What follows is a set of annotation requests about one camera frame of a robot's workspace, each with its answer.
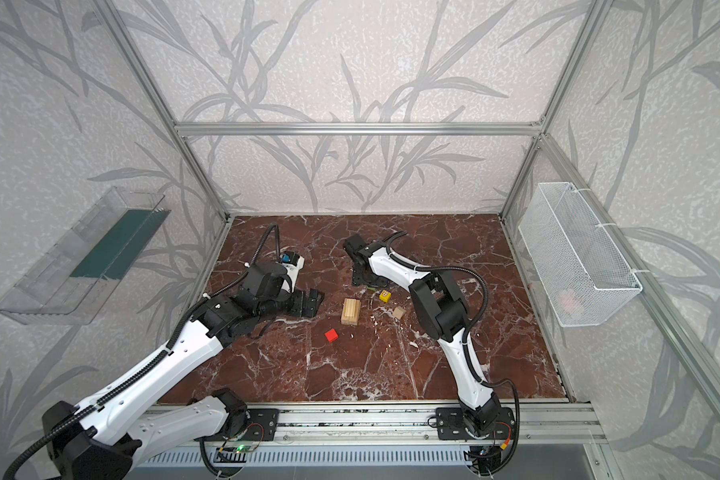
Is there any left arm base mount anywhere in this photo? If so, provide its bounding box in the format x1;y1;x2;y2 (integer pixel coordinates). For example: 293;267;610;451
213;408;280;442

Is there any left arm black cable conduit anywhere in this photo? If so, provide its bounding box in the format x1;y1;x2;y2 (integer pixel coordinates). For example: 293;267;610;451
1;224;283;480

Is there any red cube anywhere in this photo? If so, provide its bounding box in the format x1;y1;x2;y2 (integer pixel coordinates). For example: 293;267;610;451
325;329;339;343

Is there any grooved natural wood block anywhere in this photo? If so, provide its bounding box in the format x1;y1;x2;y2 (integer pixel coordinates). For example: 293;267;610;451
340;298;361;326

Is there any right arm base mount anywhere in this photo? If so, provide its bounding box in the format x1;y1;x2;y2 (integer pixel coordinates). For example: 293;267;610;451
426;407;517;442

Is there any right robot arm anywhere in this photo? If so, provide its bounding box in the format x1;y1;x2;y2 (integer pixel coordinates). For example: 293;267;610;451
343;232;502;438

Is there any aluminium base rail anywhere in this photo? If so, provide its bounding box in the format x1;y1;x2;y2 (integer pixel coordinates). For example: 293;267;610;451
98;400;608;448

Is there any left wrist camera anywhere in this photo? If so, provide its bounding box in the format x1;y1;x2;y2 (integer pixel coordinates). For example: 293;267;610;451
280;251;305;284

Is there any clear plastic wall bin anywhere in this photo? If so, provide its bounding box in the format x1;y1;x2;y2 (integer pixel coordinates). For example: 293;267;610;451
0;187;171;326

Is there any white wire wall basket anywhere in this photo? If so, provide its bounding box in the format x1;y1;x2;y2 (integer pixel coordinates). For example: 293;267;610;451
518;182;643;327

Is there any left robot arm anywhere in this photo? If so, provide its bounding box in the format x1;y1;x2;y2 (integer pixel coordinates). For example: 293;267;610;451
4;252;323;479

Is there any aluminium frame crossbar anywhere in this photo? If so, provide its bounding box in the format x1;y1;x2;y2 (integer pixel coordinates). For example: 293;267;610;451
174;122;541;137

